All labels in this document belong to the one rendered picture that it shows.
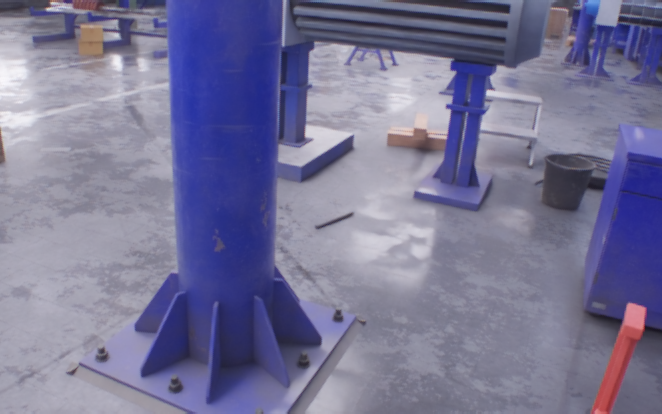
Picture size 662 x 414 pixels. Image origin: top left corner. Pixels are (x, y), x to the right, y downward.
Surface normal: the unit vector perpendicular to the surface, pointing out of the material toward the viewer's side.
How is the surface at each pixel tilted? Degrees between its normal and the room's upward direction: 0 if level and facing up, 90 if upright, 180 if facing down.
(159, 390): 0
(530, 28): 103
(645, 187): 90
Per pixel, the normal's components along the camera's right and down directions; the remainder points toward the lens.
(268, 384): 0.07, -0.92
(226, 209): 0.22, 0.40
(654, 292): -0.40, 0.34
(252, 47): 0.58, 0.36
